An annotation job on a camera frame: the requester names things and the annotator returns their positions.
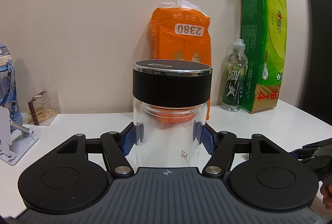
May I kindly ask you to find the glass jar with black lid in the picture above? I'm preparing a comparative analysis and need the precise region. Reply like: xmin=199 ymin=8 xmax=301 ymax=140
xmin=133 ymin=59 xmax=212 ymax=167

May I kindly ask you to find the orange tissue pack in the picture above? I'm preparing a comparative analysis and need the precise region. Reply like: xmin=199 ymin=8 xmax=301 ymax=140
xmin=150 ymin=0 xmax=212 ymax=66

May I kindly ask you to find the blue kids water bottle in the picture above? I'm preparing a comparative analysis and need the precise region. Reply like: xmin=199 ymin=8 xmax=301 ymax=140
xmin=0 ymin=44 xmax=23 ymax=125

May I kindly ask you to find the clear cookie box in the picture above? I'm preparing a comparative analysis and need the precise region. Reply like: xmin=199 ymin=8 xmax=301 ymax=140
xmin=21 ymin=91 xmax=61 ymax=126

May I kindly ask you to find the person's right hand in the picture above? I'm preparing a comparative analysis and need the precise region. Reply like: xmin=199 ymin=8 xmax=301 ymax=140
xmin=320 ymin=184 xmax=332 ymax=210

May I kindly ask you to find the green tissue pack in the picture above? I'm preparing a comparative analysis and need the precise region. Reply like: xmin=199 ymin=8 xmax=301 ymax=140
xmin=241 ymin=0 xmax=287 ymax=113

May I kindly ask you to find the white phone stand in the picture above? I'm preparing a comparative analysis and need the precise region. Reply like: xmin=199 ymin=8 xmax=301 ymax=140
xmin=0 ymin=107 xmax=39 ymax=166

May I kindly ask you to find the clear plastic drink bottle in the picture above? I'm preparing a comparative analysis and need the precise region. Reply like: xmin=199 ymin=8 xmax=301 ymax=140
xmin=221 ymin=39 xmax=248 ymax=112

